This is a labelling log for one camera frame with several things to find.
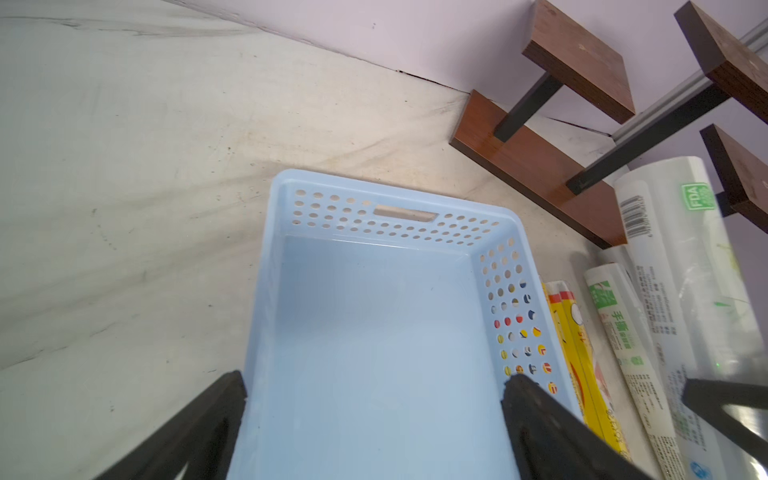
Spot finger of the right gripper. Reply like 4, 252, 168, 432
681, 377, 768, 463

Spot white green wrap roll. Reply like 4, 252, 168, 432
584, 263, 686, 479

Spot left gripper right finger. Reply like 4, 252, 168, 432
501, 374, 648, 480

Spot aluminium frame rails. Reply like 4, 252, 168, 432
612, 20, 767, 146

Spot yellow wrap roll leftmost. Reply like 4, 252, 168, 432
541, 280, 631, 460

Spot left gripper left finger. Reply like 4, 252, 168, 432
98, 370, 247, 479

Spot white wrap roll large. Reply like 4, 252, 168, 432
614, 156, 767, 479

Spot brown wooden tiered stand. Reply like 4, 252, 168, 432
448, 0, 768, 250

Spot light blue plastic basket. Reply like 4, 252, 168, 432
229, 170, 580, 479

